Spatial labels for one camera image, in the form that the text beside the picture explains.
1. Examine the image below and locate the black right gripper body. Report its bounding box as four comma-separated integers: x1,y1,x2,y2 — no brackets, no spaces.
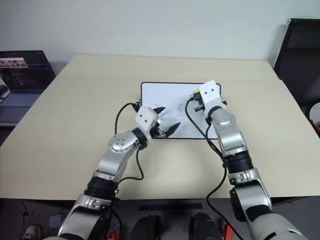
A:
188,92,205,113

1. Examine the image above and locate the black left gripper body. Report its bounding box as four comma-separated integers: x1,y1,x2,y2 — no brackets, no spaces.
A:
149,116,168,140

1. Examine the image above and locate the white black-framed whiteboard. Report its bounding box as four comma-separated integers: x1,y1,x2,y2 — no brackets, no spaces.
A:
140,81,222,140

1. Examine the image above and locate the black strip under table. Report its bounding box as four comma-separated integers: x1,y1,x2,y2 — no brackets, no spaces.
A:
138,203,203,211

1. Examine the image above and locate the dark rounded robot foot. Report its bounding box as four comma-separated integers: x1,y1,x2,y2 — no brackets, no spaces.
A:
189,211,221,240

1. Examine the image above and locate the black office chair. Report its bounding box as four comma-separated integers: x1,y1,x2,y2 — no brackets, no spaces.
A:
273,17,320,118

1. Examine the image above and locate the white round object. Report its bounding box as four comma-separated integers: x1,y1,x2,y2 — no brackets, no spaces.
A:
308,103,320,124

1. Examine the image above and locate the open dark laptop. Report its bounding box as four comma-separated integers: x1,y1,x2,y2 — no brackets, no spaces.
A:
0,49,57,126

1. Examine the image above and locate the white sneaker shoe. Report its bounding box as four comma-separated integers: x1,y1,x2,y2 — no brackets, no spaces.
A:
23,224,43,240

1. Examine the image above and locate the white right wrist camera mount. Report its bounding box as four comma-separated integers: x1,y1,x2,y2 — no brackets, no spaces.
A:
198,80,225,113

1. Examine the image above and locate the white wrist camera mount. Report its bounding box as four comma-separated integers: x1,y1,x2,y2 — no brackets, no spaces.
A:
198,80,225,113
134,106,161,145

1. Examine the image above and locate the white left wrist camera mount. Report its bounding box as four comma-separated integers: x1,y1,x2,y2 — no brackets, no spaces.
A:
134,106,161,145

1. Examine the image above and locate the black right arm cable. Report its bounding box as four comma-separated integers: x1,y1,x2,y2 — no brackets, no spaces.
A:
185,95,237,240

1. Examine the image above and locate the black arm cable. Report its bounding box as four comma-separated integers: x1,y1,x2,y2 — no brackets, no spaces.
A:
185,95,237,240
114,101,145,181

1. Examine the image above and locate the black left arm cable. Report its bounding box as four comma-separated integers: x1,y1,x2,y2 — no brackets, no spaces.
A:
114,101,145,181

